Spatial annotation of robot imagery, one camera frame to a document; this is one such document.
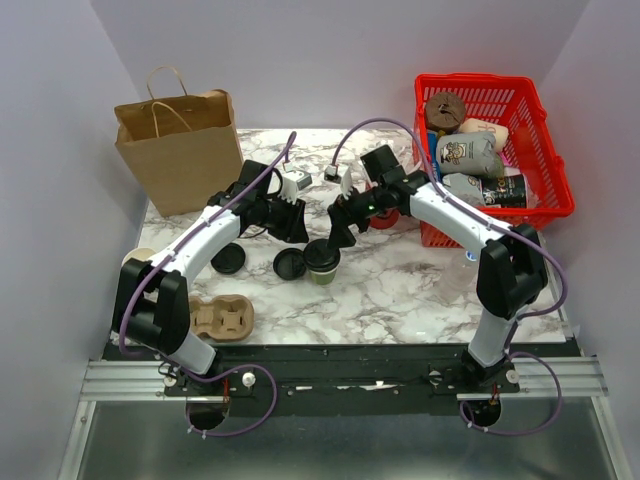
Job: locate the red cup with straws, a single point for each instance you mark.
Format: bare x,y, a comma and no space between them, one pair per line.
389,218

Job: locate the grey crumpled pouch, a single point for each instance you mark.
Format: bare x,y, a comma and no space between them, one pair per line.
466,187

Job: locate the black coffee cup lid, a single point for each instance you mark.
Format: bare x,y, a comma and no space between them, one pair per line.
229,260

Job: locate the black coffee bag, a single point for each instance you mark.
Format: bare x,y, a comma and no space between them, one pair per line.
505,192

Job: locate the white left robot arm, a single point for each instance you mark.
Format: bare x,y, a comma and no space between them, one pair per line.
152,298

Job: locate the beige wrapped roll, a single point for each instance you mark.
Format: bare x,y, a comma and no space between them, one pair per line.
474,125

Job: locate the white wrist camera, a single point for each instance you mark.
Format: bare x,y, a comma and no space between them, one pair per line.
343,179
293,182

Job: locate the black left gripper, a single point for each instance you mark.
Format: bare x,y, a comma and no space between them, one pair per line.
294,229

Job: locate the brown paper bag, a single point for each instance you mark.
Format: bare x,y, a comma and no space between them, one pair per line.
181,149

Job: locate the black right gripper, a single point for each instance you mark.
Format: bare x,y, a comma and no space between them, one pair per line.
340,236

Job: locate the red plastic basket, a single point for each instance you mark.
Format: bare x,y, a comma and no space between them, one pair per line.
506,103

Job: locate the brown cardboard cup carrier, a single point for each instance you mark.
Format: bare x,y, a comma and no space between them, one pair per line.
224,319

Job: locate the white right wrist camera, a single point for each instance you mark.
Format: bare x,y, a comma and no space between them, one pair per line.
343,179

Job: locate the grey coffee bag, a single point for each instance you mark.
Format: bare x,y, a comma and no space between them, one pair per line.
471,154

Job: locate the black mounting base rail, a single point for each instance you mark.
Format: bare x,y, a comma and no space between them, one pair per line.
345,380

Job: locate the clear plastic water bottle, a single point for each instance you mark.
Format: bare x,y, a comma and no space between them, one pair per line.
459,275

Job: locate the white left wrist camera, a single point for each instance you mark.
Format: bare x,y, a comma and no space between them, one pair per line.
293,182

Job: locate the green paper coffee cup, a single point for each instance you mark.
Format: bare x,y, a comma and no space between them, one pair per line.
140,254

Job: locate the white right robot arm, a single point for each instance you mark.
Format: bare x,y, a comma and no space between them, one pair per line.
511,270

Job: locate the blue snack box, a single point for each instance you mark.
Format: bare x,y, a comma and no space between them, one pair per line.
434,170

